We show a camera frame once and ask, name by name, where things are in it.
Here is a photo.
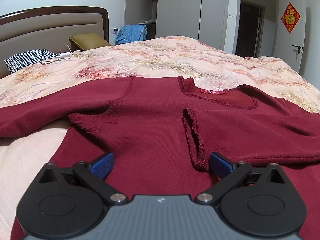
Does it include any black white checked pillow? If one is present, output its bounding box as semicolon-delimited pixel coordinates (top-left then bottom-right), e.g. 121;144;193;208
4;49;59;74

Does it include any olive green pillow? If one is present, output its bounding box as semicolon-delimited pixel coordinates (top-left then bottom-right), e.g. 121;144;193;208
68;33;111;50

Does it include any dark red sweater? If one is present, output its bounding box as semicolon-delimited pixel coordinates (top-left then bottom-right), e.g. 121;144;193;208
1;77;319;239

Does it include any white room door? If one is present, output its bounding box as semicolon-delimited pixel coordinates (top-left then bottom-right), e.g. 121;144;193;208
274;0;306;72

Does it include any white charger with cable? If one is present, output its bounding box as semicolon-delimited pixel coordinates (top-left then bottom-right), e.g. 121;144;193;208
41;43;72;65

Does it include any grey built-in wardrobe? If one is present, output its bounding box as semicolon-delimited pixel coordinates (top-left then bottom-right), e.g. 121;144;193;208
124;0;228;49

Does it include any floral peach bed quilt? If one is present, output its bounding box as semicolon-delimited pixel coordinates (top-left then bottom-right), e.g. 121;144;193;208
1;36;319;239

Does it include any brown padded headboard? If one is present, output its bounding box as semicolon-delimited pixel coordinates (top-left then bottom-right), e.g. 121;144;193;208
1;6;109;78

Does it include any black door handle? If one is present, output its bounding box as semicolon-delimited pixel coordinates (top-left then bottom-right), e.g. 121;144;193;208
292;45;304;55

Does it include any red fu door decoration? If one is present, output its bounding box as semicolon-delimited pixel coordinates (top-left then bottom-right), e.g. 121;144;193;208
281;3;301;34

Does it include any blue garment on chair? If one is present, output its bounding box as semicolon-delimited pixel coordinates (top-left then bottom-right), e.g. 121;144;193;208
115;24;148;45

